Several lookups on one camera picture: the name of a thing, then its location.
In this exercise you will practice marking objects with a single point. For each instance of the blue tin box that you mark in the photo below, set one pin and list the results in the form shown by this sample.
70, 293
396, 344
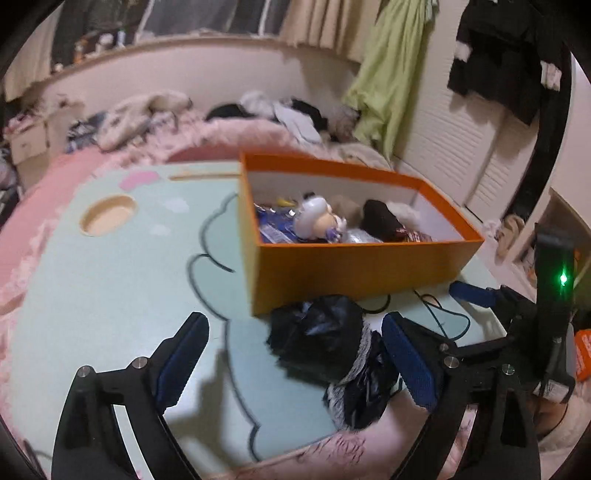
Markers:
276, 224

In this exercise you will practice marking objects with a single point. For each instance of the green hanging garment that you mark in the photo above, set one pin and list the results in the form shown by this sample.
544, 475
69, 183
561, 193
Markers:
382, 88

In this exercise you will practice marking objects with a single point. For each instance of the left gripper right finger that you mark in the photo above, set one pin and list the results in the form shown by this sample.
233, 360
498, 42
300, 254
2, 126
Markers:
446, 379

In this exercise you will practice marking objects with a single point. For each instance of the orange cardboard box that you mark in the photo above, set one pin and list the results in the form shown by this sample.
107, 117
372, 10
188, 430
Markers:
359, 266

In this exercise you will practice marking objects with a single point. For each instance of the cream knit sweater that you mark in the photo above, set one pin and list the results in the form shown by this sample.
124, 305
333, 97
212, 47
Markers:
132, 116

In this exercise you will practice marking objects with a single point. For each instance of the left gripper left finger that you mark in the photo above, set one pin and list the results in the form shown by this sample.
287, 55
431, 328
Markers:
89, 443

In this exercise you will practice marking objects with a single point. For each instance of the black lace doll dress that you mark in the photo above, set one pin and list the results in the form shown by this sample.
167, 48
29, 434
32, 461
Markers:
329, 341

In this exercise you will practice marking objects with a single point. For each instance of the black hanging garment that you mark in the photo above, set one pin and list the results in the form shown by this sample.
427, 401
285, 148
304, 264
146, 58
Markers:
508, 53

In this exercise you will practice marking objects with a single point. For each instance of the tan fur pompom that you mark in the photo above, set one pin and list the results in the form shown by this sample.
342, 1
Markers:
347, 209

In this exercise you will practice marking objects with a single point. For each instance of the pink bed quilt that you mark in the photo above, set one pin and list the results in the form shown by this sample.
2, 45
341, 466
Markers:
26, 232

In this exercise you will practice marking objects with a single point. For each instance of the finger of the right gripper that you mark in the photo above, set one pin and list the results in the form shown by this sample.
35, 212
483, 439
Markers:
483, 297

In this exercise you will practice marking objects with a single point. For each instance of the white drawer cabinet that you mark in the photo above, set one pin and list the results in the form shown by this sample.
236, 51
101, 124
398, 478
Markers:
30, 143

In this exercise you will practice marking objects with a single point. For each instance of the white fur pompom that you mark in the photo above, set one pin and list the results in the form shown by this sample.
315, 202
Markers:
408, 216

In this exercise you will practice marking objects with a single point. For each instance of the white-haired figurine keychain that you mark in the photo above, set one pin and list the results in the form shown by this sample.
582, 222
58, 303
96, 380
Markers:
315, 220

